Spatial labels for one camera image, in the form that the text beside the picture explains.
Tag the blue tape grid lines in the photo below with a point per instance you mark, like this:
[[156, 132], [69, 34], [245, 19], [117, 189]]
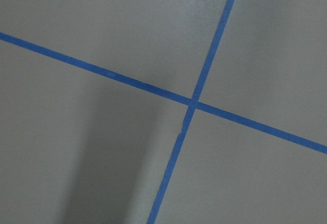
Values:
[[193, 103]]

